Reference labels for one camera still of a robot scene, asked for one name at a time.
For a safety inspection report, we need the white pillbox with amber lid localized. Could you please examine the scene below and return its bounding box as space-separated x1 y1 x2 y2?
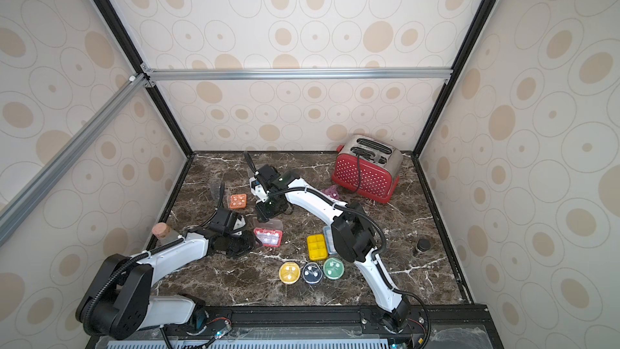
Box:
307 234 329 262

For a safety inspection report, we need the teal rectangular pillbox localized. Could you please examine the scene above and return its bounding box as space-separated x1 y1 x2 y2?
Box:
323 226 337 255

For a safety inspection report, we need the purple pillbox right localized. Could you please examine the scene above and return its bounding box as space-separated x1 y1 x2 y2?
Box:
321 184 340 200

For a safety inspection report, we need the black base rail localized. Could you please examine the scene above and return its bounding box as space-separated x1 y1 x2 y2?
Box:
86 304 495 347

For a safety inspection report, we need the orange pillbox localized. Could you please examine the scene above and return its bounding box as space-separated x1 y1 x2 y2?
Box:
229 194 247 209

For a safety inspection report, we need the yellow round pillbox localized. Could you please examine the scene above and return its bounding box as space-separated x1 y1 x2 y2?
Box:
279 262 301 285

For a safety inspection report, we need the small black cap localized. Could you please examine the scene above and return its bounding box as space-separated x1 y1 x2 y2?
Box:
414 238 432 255

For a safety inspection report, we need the clear small pillbox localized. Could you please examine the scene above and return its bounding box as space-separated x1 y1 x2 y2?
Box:
208 178 226 205

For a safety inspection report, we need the aluminium frame crossbar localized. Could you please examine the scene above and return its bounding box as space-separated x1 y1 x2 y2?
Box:
145 67 453 81

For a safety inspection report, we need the red pillbox clear lid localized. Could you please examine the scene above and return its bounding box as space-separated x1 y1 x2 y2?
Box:
253 219 284 248

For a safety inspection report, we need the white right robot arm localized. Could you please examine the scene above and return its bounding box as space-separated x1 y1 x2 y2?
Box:
243 151 431 334

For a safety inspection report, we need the red and silver toaster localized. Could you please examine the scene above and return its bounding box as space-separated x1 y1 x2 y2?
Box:
331 134 404 204

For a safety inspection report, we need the dark blue round pillbox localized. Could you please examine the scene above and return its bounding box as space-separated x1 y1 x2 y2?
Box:
301 262 323 285

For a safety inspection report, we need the green round pillbox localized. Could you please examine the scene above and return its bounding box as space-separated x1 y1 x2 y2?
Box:
323 257 345 280

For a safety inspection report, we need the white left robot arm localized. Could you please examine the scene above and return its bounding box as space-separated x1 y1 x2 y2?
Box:
75 203 261 340

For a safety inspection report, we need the aluminium frame side bar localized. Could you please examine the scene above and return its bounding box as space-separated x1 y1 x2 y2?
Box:
1 74 147 244

